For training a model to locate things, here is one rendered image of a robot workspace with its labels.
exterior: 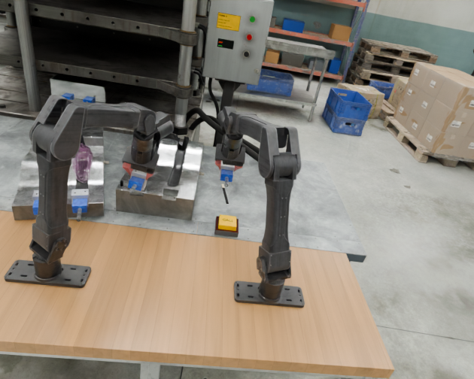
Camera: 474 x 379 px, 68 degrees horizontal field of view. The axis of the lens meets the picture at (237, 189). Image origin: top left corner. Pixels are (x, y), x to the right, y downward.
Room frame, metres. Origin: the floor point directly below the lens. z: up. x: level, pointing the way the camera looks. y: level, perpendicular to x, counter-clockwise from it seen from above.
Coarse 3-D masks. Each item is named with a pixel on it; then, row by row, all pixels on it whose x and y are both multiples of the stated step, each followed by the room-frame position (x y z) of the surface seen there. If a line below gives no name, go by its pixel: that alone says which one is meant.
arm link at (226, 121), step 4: (224, 108) 1.11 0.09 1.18; (228, 108) 1.10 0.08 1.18; (232, 108) 1.11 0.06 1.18; (220, 112) 1.11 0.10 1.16; (224, 112) 1.10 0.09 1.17; (228, 112) 1.09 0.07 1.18; (220, 116) 1.10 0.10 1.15; (224, 116) 1.10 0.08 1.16; (228, 116) 1.02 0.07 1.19; (220, 120) 1.09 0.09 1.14; (224, 120) 1.02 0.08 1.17; (228, 120) 1.00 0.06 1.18; (232, 120) 1.00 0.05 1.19; (220, 124) 1.09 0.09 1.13; (224, 124) 1.02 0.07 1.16; (228, 124) 0.99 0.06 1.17; (232, 124) 1.00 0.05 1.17; (224, 128) 1.03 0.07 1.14; (228, 128) 1.00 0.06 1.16; (224, 132) 1.09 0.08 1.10; (228, 132) 1.01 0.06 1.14; (232, 132) 1.02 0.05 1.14
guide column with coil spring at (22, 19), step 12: (24, 0) 1.67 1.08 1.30; (24, 12) 1.66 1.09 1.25; (24, 24) 1.66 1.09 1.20; (24, 36) 1.65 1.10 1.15; (24, 48) 1.65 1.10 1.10; (24, 60) 1.65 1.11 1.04; (24, 72) 1.66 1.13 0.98; (36, 72) 1.68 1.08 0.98; (36, 84) 1.67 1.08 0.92; (36, 96) 1.66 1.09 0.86; (36, 108) 1.66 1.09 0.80
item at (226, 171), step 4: (220, 168) 1.13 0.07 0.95; (224, 168) 1.13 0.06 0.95; (228, 168) 1.13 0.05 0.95; (232, 168) 1.13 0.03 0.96; (220, 172) 1.12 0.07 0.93; (224, 172) 1.10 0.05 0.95; (228, 172) 1.11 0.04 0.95; (232, 172) 1.11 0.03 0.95; (220, 176) 1.09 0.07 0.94; (224, 176) 1.09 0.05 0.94; (228, 176) 1.09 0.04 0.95; (232, 176) 1.09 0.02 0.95; (224, 180) 1.09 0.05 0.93; (228, 180) 1.07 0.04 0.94
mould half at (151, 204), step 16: (160, 144) 1.27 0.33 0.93; (176, 144) 1.29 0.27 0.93; (192, 144) 1.31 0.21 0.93; (160, 160) 1.20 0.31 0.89; (192, 160) 1.23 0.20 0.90; (128, 176) 1.05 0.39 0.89; (160, 176) 1.10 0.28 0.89; (192, 176) 1.14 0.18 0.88; (128, 192) 0.96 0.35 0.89; (144, 192) 0.97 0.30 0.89; (160, 192) 0.99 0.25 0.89; (192, 192) 1.03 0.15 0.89; (128, 208) 0.96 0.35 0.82; (144, 208) 0.97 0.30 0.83; (160, 208) 0.97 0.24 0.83; (176, 208) 0.98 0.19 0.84; (192, 208) 0.98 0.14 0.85
